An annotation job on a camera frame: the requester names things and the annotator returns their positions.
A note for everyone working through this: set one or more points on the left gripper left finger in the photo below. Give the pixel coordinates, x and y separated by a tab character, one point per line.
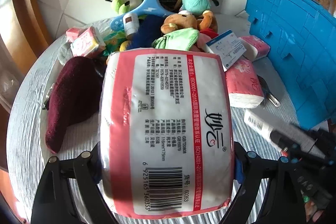
67	184

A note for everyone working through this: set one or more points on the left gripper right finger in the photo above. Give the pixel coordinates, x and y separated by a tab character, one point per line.
268	192

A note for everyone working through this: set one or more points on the tall ointment box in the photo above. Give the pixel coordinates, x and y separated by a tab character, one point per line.
271	128

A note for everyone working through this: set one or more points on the dark red knit hat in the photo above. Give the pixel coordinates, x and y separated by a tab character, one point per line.
74	99

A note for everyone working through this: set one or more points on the pink white tissue bundle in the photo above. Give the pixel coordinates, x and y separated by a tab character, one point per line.
165	134

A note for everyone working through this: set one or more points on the person's right hand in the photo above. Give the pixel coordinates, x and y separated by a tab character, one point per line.
318	214

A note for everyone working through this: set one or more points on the pink tissue pack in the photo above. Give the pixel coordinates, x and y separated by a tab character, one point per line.
244	89
255	48

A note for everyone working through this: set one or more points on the blue plastic storage bin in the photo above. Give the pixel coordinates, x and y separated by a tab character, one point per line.
301	36

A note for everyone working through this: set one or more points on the white blue mask box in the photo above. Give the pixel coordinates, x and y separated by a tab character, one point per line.
228	47

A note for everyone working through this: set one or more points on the pink white sanitary pad pack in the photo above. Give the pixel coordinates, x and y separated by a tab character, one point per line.
89	44

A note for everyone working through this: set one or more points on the small pink tissue packet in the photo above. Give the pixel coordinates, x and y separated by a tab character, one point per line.
73	33

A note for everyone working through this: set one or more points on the brown bear plush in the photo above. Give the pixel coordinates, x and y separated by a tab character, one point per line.
180	21

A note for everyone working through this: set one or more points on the green cloth plush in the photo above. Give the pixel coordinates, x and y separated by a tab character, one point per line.
180	40

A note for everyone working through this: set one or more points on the white lotion bottle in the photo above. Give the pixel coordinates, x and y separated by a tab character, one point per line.
130	24

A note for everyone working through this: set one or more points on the dark blue fuzzy item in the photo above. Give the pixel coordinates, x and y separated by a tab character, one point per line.
149	30

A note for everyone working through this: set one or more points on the green frog plush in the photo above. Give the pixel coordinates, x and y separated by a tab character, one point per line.
120	7

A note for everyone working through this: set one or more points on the light blue plastic hanger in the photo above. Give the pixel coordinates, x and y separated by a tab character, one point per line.
117	21

